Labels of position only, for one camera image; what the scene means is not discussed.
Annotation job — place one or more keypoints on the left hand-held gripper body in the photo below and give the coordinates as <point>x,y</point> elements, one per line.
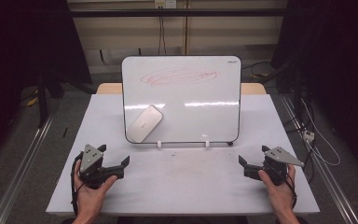
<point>90,165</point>

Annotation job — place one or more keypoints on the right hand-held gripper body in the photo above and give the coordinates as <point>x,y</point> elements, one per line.
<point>276,165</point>

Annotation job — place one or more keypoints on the white whiteboard eraser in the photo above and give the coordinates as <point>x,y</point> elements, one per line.
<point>144,124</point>

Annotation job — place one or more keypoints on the white dry-erase whiteboard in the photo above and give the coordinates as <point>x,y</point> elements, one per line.
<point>192,118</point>

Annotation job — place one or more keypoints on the person's left hand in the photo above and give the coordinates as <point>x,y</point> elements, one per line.
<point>90,194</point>

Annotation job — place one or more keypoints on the person's right hand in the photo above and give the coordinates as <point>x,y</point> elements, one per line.
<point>279,194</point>

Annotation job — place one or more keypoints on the black board stand foot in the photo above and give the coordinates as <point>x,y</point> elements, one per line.
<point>230,143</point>

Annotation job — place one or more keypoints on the white power strip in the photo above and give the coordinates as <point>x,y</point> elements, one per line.
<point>308,135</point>

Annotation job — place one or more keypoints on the white board stand clip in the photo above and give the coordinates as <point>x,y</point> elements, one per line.
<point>207,143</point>
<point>159,144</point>

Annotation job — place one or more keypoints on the wooden table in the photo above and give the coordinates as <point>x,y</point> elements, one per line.
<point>108,88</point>

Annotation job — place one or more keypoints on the white table cover sheet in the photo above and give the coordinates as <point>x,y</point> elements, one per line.
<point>180,186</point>

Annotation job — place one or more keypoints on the black metal stand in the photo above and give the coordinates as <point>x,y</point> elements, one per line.
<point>42,99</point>

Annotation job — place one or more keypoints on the metal floor rail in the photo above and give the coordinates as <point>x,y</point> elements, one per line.
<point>18,174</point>
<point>326,174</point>

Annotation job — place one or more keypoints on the white wall socket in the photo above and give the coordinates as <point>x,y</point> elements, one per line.
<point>165,3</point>

